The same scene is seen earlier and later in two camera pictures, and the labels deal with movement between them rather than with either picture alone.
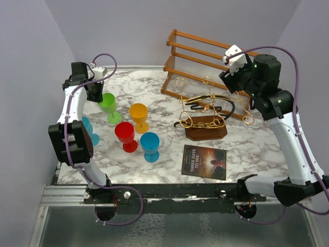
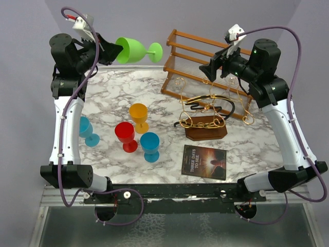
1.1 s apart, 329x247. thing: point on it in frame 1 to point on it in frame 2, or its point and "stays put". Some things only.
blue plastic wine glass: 149,142 stays put
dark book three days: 204,162 stays put
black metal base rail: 178,198 stays put
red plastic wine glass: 125,133 stays put
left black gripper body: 95,94 to 87,55
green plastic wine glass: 108,105 to 133,52
